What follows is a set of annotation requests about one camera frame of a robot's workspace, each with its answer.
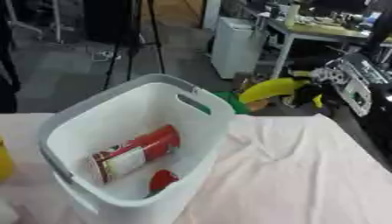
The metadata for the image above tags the cluttered work desk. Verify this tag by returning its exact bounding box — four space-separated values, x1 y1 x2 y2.
254 3 392 81

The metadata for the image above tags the yellow toy banana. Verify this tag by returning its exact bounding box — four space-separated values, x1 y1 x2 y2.
237 76 312 105

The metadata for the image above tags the red cylindrical snack can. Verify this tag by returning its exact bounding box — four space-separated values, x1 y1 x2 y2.
86 124 183 186

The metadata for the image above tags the white plastic basket grey rim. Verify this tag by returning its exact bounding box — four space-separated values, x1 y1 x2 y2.
37 73 238 224

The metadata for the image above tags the yellow rounded object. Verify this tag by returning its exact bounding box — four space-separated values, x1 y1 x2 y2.
0 136 16 184

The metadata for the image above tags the green object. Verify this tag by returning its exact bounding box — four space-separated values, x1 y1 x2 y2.
209 90 253 116

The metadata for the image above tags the small red round object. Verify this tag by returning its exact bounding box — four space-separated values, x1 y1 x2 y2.
147 169 183 196

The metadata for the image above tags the black tripod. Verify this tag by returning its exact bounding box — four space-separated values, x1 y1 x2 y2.
101 0 167 90

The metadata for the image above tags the orange round object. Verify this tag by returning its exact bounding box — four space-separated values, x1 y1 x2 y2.
245 99 271 113

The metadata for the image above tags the white cabinet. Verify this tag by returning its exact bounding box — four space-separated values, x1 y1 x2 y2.
209 17 270 80

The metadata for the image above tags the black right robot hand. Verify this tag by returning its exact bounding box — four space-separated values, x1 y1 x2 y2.
289 77 334 112

